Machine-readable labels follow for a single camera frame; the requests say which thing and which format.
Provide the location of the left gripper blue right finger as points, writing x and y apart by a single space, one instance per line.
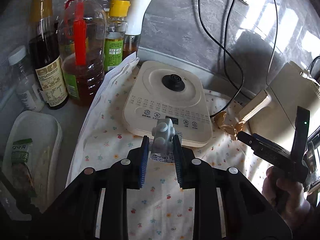
179 160

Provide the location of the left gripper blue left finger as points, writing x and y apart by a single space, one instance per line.
142 161

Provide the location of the grey blister trash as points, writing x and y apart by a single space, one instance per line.
163 133

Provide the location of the brown paper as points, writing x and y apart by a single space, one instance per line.
231 129

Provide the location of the floral white tablecloth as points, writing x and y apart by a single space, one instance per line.
161 209

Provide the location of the cream kettle base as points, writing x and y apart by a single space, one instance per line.
161 91

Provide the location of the yellow cap green bottle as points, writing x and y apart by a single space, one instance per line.
115 32

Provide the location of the white plastic food container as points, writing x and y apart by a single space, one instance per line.
31 155

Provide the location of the white cap small jar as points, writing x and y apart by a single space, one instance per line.
27 88

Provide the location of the red cap oil bottle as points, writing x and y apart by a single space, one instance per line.
81 35

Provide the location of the dark soy sauce bottle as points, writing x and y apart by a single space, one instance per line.
45 55

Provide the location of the white top oil sprayer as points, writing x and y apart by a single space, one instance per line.
134 19

